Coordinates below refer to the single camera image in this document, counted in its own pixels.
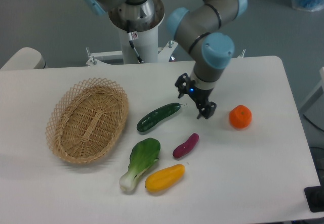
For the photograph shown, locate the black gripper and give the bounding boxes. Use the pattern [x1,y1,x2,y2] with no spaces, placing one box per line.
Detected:
[175,73,217,119]

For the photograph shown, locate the dark green cucumber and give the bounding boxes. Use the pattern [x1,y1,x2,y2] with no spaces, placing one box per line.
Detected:
[136,102,187,133]

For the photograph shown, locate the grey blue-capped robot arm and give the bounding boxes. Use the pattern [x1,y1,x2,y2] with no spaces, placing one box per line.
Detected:
[84,0,248,118]

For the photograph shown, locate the orange tangerine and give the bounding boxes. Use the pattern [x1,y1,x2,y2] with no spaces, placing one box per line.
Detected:
[229,105,252,129]

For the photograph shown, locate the purple sweet potato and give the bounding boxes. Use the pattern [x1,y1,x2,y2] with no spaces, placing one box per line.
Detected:
[173,133,199,159]

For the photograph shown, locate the green bok choy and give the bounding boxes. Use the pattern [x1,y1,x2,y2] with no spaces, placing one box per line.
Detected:
[119,138,160,192]

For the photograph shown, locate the yellow mango-like fruit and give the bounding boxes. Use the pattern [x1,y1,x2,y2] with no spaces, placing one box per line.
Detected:
[145,164,185,193]

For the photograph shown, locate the woven wicker basket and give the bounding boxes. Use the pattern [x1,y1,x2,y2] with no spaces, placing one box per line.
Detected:
[46,78,129,164]

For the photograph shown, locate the white furniture at right edge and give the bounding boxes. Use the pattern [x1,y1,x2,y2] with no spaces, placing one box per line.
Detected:
[298,67,323,114]

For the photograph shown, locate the black device at table edge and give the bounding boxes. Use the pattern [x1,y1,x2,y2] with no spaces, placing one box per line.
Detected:
[304,186,323,213]

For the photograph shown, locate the white chair back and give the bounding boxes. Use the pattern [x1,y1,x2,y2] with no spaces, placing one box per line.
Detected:
[1,47,48,71]

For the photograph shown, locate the white pedestal base frame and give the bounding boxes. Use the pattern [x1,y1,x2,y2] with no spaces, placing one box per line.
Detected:
[86,40,178,66]

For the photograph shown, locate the black cable on pedestal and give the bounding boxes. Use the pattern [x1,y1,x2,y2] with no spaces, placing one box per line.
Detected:
[126,19,144,64]

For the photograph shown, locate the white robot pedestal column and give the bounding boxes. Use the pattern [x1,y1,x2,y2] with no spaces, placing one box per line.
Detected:
[108,0,165,64]

